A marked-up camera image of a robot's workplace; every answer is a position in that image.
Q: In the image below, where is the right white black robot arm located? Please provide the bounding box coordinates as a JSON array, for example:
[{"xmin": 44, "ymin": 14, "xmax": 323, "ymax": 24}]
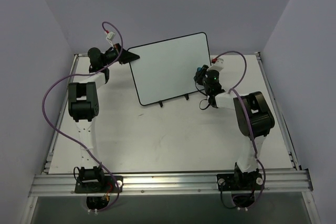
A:
[{"xmin": 194, "ymin": 65, "xmax": 275, "ymax": 189}]

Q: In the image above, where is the black cable at right wrist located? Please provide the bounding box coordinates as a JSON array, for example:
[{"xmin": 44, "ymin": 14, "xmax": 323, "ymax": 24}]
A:
[{"xmin": 195, "ymin": 82, "xmax": 217, "ymax": 111}]

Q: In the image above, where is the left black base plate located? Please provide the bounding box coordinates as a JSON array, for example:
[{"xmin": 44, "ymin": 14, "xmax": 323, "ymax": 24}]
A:
[{"xmin": 74, "ymin": 175, "xmax": 123, "ymax": 194}]

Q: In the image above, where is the white whiteboard black frame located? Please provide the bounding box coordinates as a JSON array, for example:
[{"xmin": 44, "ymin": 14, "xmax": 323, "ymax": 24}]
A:
[{"xmin": 128, "ymin": 32, "xmax": 211, "ymax": 106}]

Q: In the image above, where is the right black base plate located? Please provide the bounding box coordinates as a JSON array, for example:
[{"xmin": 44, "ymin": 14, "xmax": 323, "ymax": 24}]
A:
[{"xmin": 216, "ymin": 172, "xmax": 263, "ymax": 191}]

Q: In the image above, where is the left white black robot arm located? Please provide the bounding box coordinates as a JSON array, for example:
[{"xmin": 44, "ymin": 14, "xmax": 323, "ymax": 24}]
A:
[{"xmin": 68, "ymin": 44, "xmax": 140, "ymax": 192}]

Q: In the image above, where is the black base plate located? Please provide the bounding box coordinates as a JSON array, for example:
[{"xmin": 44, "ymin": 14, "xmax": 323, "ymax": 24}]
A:
[
  {"xmin": 216, "ymin": 172, "xmax": 263, "ymax": 191},
  {"xmin": 74, "ymin": 175, "xmax": 123, "ymax": 194}
]

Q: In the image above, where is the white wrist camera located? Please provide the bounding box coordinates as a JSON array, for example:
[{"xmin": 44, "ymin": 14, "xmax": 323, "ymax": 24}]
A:
[
  {"xmin": 105, "ymin": 31, "xmax": 116, "ymax": 47},
  {"xmin": 209, "ymin": 57, "xmax": 224, "ymax": 72}
]

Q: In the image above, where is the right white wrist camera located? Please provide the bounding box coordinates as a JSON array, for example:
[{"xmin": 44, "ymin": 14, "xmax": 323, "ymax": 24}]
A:
[{"xmin": 209, "ymin": 57, "xmax": 224, "ymax": 72}]

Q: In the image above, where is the aluminium front rail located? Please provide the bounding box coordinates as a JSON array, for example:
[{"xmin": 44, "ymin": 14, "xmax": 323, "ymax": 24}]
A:
[{"xmin": 29, "ymin": 169, "xmax": 313, "ymax": 197}]

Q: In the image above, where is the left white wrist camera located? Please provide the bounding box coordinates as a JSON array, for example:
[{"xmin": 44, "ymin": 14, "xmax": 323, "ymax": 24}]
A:
[{"xmin": 105, "ymin": 31, "xmax": 116, "ymax": 47}]

